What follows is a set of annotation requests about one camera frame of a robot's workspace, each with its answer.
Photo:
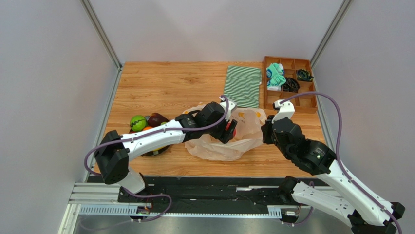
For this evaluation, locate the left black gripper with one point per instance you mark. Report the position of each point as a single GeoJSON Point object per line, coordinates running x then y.
{"type": "Point", "coordinates": [229, 133]}

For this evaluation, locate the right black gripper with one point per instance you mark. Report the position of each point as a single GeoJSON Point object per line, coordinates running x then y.
{"type": "Point", "coordinates": [268, 132]}

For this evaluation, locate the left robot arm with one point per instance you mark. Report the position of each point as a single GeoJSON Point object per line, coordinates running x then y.
{"type": "Point", "coordinates": [115, 151]}

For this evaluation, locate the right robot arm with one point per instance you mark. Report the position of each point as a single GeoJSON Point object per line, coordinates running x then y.
{"type": "Point", "coordinates": [358, 207]}

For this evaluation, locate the green striped cloth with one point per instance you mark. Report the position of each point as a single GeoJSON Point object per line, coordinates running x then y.
{"type": "Point", "coordinates": [242, 85]}

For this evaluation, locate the teal white socks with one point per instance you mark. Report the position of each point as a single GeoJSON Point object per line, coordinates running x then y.
{"type": "Point", "coordinates": [275, 74]}

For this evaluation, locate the wooden compartment tray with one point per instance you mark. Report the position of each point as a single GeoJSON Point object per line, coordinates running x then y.
{"type": "Point", "coordinates": [298, 74]}

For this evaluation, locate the dark purple fruit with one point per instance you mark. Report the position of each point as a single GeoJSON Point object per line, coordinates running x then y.
{"type": "Point", "coordinates": [156, 119]}

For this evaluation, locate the orange fruit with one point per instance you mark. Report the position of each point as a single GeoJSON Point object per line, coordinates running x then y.
{"type": "Point", "coordinates": [147, 128]}

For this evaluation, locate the green striped ball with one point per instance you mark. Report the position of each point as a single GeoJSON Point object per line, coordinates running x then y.
{"type": "Point", "coordinates": [138, 123]}

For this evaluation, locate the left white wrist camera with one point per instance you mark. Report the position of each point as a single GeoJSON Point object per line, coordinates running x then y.
{"type": "Point", "coordinates": [228, 106]}

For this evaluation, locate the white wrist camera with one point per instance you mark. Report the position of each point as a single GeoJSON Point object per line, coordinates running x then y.
{"type": "Point", "coordinates": [228, 106]}
{"type": "Point", "coordinates": [285, 109]}

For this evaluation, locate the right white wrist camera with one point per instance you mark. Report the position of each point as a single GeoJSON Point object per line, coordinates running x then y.
{"type": "Point", "coordinates": [285, 109]}

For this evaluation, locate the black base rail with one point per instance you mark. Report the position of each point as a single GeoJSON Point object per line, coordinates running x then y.
{"type": "Point", "coordinates": [222, 197]}

